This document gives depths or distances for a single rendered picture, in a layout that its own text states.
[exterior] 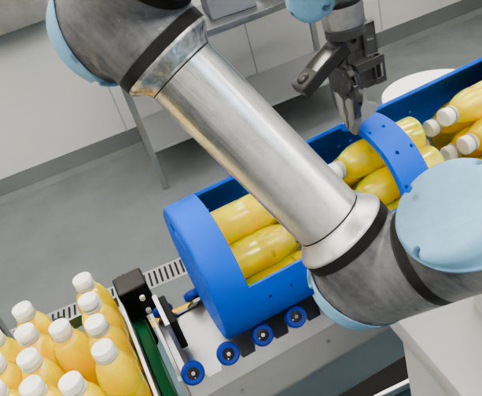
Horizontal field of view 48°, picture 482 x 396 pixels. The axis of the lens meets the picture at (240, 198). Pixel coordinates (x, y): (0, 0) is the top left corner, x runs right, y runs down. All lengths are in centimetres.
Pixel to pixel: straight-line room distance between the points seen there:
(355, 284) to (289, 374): 56
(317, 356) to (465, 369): 46
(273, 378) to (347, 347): 17
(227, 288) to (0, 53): 347
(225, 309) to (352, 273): 40
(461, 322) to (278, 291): 33
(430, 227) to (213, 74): 26
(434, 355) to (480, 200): 28
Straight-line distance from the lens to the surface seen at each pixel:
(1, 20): 396
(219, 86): 56
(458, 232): 54
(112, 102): 433
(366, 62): 103
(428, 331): 79
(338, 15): 98
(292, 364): 114
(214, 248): 93
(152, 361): 122
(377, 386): 198
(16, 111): 433
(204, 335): 118
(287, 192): 58
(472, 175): 56
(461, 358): 76
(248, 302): 97
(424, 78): 174
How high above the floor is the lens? 174
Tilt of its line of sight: 32 degrees down
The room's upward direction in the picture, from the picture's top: 18 degrees counter-clockwise
